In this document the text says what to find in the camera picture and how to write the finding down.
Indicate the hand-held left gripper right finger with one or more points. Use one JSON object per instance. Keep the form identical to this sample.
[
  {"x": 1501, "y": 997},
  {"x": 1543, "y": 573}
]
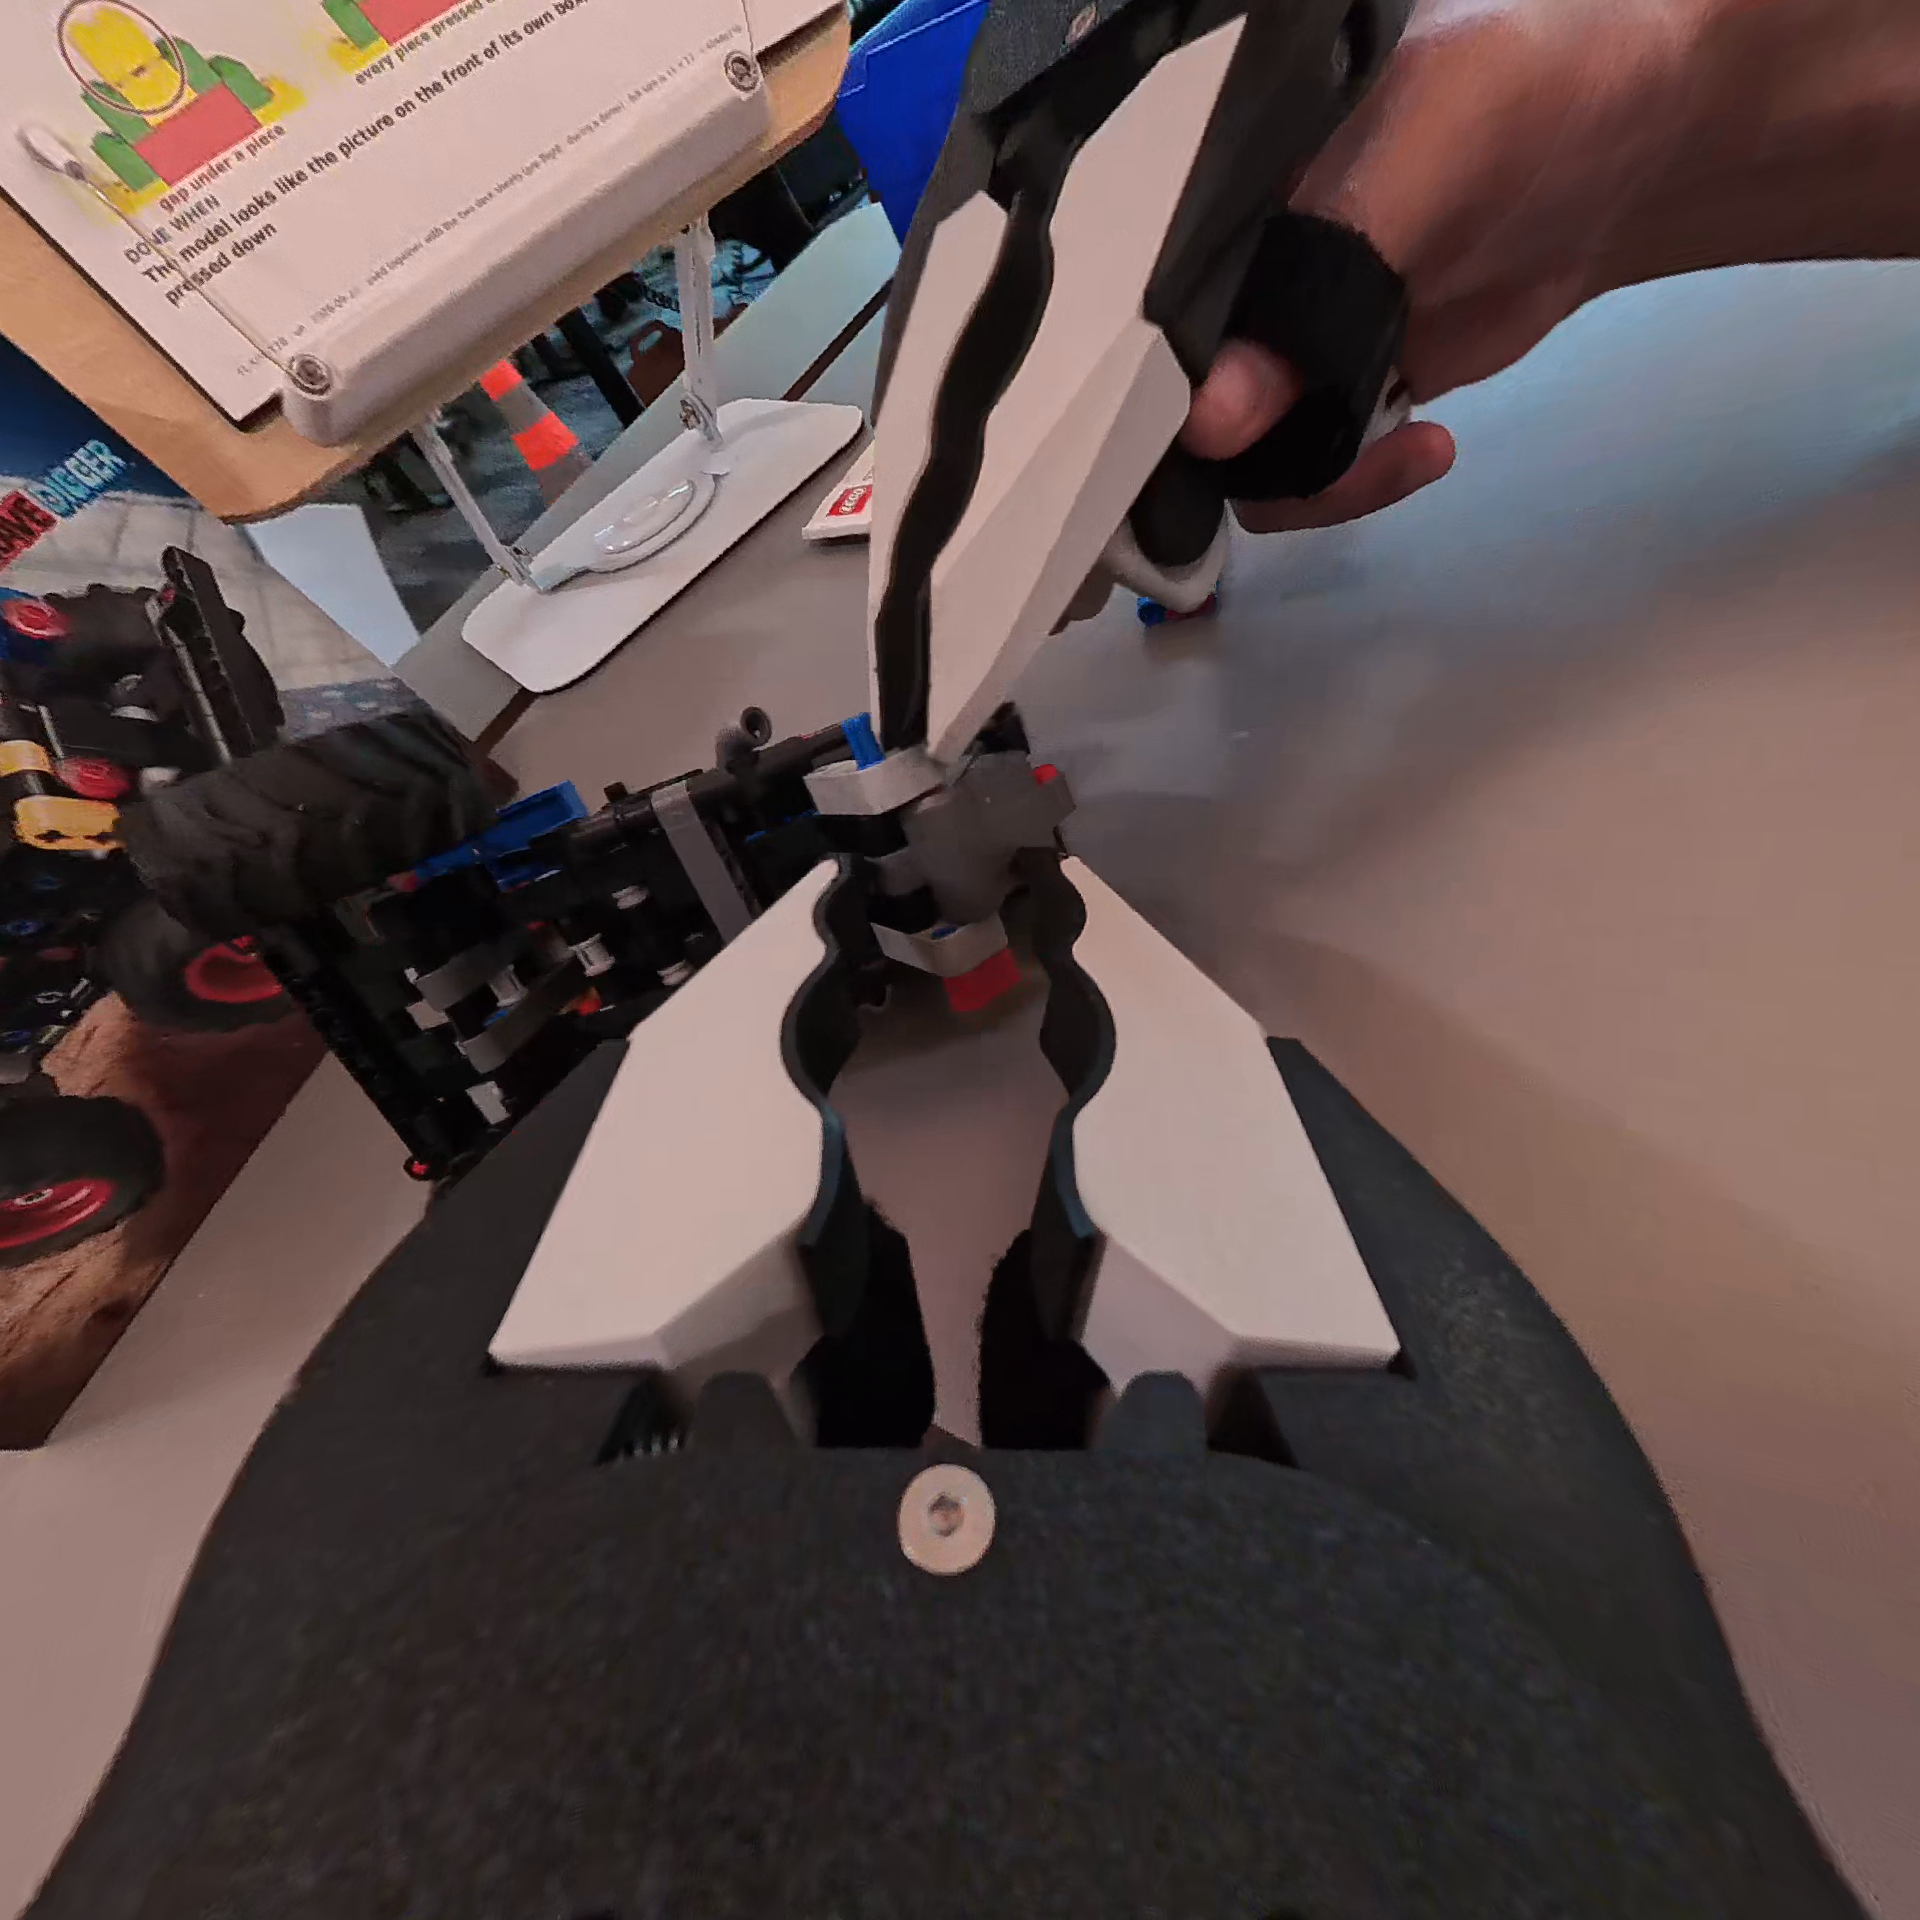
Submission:
[{"x": 1215, "y": 1202}]

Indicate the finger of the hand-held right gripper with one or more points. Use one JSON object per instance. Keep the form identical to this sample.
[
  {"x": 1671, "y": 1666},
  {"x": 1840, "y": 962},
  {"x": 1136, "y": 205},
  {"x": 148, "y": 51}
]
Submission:
[
  {"x": 922, "y": 346},
  {"x": 1080, "y": 452}
]

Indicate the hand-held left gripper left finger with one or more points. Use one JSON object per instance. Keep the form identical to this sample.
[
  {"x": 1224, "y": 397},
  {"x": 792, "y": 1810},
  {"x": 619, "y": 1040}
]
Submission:
[{"x": 661, "y": 1202}]

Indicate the blue black lego truck model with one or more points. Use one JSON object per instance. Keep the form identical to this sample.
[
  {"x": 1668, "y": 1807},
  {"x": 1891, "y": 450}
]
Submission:
[{"x": 675, "y": 856}]

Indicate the person's right forearm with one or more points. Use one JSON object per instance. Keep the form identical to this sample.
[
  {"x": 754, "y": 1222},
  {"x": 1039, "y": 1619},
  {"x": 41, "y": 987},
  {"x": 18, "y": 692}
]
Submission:
[{"x": 1799, "y": 120}]

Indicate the small blue red lego piece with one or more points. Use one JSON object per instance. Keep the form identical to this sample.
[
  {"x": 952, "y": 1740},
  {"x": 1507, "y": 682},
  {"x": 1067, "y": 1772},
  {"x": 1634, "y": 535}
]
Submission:
[{"x": 1177, "y": 608}]

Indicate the monster truck lego box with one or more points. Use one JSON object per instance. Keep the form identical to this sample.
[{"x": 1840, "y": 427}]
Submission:
[{"x": 89, "y": 1202}]

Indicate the person's right hand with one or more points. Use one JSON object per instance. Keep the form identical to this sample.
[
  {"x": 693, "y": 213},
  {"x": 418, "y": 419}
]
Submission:
[{"x": 1529, "y": 182}]

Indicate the white card with red logo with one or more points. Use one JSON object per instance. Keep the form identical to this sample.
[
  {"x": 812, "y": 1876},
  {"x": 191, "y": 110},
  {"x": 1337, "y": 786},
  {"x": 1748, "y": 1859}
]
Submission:
[{"x": 839, "y": 507}]

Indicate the blue plastic bin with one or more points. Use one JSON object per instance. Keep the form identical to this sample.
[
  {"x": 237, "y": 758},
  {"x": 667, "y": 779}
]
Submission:
[{"x": 900, "y": 120}]

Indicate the orange traffic cone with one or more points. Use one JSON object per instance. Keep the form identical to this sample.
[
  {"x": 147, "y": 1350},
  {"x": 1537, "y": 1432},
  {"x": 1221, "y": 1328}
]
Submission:
[{"x": 533, "y": 429}]

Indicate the clear white sign stand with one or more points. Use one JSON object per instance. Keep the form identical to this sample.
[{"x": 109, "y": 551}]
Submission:
[{"x": 599, "y": 599}]

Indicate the white instruction sign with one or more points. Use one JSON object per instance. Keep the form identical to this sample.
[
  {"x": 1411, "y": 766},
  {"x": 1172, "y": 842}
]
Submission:
[{"x": 451, "y": 166}]

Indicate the instruction sheet on stand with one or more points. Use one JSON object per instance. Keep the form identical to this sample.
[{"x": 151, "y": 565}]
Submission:
[{"x": 180, "y": 452}]

